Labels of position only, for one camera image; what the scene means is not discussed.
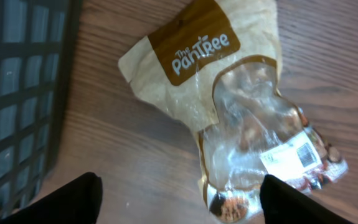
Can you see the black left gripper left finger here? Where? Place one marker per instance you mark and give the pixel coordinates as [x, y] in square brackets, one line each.
[77, 202]

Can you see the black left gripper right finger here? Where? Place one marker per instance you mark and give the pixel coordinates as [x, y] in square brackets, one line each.
[283, 204]

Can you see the cream brown bread bag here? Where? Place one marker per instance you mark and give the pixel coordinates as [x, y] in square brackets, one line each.
[215, 67]

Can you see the dark grey plastic basket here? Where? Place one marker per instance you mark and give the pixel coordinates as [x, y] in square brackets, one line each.
[37, 42]

